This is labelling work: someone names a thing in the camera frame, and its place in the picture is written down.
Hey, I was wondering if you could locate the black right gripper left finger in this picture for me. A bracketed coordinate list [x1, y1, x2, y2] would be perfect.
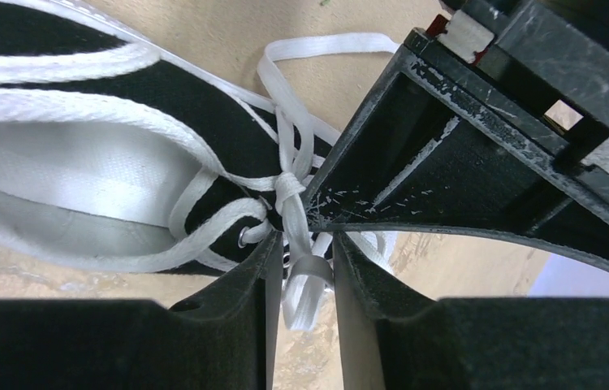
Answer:
[0, 232, 283, 389]

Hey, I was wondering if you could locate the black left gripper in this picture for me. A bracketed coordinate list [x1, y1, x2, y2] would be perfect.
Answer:
[425, 0, 609, 216]

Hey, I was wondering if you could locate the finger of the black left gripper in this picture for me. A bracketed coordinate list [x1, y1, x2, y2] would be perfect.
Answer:
[304, 29, 609, 272]

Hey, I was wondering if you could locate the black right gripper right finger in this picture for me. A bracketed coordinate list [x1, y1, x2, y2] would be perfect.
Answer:
[333, 233, 609, 389]

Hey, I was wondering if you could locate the white shoelace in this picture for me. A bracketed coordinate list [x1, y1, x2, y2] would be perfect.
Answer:
[166, 32, 403, 332]

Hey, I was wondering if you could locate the black and white sneaker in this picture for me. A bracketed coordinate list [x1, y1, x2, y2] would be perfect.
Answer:
[0, 1, 338, 273]

